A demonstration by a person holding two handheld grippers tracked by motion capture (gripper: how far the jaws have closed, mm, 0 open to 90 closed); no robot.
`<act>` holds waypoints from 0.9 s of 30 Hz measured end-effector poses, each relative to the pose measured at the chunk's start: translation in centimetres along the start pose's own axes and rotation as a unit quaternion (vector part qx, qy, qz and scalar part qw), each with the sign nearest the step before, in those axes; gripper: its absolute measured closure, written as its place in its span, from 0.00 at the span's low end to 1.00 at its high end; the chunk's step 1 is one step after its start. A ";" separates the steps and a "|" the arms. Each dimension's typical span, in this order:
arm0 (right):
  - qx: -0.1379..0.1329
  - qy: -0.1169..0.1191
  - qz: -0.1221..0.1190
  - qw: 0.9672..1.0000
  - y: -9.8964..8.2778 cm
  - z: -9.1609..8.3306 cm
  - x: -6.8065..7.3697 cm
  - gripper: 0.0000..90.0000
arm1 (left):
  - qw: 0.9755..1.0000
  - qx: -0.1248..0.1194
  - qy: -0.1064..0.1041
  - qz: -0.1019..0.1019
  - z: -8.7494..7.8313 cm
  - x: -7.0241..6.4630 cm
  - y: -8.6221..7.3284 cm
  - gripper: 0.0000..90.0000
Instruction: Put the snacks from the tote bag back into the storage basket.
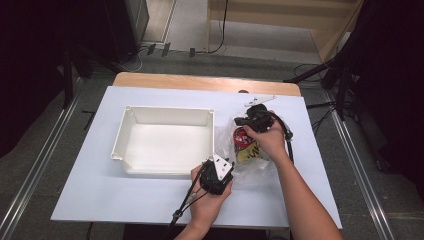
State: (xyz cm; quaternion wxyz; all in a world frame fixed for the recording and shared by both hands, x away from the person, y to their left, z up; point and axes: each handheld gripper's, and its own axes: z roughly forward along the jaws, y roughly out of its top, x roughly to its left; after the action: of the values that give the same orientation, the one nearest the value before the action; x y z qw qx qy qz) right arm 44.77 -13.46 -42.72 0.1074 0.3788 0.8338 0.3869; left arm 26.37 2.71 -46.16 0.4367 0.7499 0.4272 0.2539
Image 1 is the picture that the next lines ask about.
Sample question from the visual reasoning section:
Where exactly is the light wooden cabinet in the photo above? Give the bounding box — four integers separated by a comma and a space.
206, 0, 366, 64

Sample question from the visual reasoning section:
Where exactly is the white floor cable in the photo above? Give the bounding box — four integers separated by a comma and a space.
128, 48, 149, 73

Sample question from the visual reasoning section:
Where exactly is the black floor cable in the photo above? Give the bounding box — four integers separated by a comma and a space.
306, 101, 338, 134

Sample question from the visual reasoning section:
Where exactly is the red can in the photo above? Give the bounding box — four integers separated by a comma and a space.
233, 127, 254, 154

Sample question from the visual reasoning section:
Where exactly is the black curtain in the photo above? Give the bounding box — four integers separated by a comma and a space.
0, 0, 111, 158
328, 0, 424, 191

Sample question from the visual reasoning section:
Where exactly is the person's right hand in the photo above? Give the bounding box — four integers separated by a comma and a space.
242, 111, 290, 164

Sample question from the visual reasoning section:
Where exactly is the wooden table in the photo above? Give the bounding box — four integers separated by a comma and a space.
113, 71, 302, 97

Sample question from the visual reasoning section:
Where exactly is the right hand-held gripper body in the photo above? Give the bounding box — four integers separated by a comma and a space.
244, 95, 278, 133

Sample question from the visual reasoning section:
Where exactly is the person's left hand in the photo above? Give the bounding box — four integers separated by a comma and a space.
189, 164, 233, 231

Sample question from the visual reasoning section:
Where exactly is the right hand-held gripper cable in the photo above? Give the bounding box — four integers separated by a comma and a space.
266, 111, 295, 165

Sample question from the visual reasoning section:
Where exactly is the black tripod stand leg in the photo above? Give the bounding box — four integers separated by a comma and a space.
283, 58, 339, 84

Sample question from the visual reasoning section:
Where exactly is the black hanging cable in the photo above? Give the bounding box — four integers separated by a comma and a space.
194, 0, 230, 55

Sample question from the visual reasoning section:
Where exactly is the metal floor rail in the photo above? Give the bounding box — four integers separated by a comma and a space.
0, 99, 79, 240
328, 93, 396, 240

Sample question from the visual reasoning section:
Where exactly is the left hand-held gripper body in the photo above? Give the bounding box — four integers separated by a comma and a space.
199, 153, 235, 196

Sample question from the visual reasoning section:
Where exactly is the black cabinet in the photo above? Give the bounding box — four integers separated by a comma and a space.
103, 0, 150, 64

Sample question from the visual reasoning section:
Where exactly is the white plastic bin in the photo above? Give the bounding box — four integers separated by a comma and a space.
110, 105, 215, 177

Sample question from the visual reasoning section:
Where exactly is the clear bag of snacks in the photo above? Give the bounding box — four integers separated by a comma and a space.
214, 114, 291, 188

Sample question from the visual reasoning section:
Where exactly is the black metal stand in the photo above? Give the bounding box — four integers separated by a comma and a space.
62, 46, 75, 109

